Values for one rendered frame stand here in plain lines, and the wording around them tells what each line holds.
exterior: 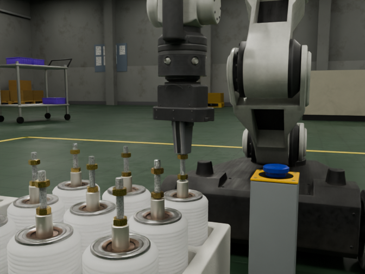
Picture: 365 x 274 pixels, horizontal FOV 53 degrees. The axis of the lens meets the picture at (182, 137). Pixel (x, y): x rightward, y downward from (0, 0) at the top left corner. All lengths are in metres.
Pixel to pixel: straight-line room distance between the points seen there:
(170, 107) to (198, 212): 0.19
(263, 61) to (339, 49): 10.43
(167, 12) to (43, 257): 0.40
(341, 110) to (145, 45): 7.80
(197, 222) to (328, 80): 5.48
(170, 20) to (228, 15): 11.06
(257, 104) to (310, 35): 10.38
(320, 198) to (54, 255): 0.66
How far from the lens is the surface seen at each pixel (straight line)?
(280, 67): 0.88
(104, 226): 0.60
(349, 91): 6.08
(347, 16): 11.44
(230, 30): 11.57
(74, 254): 0.53
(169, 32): 0.60
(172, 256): 0.57
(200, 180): 1.01
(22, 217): 0.67
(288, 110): 0.96
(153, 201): 0.57
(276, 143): 1.12
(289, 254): 0.60
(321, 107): 6.06
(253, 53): 0.90
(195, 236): 0.67
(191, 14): 0.64
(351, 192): 0.98
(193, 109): 0.62
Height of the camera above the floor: 0.45
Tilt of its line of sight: 7 degrees down
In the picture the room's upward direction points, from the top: straight up
